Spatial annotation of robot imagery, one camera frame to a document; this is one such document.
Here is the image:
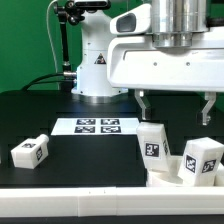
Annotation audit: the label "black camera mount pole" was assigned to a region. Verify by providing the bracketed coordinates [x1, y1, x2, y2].
[53, 0, 112, 93]

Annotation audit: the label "white front fence bar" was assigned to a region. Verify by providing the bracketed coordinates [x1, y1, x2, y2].
[0, 187, 224, 218]

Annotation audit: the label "white marker sheet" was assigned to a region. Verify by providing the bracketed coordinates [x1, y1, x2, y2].
[51, 118, 139, 136]

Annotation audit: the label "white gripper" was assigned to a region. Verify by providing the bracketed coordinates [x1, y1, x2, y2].
[107, 3, 224, 120]

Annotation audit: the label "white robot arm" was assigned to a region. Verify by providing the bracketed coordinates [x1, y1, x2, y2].
[74, 0, 224, 125]

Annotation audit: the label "black cables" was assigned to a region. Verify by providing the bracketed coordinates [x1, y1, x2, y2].
[21, 70, 78, 92]

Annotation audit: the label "white right fence bar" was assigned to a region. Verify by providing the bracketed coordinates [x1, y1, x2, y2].
[215, 164, 224, 187]

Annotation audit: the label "white cable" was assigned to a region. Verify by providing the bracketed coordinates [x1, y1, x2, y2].
[45, 0, 60, 74]

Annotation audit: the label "white round stool seat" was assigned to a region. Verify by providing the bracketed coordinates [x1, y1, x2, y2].
[146, 156, 216, 187]

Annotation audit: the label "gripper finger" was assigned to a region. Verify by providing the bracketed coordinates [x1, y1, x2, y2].
[197, 92, 217, 126]

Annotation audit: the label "white fence bar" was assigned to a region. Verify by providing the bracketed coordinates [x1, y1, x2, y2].
[215, 164, 224, 187]
[0, 187, 224, 218]

